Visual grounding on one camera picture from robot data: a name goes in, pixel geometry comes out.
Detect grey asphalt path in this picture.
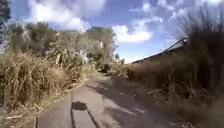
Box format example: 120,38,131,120
34,73,188,128

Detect building roof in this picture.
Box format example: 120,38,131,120
131,36,189,64

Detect row of trees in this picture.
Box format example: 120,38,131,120
0,0,126,73

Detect tall dry grass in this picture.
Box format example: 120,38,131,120
0,49,98,128

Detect dark tall bush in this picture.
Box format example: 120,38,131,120
181,6,224,101

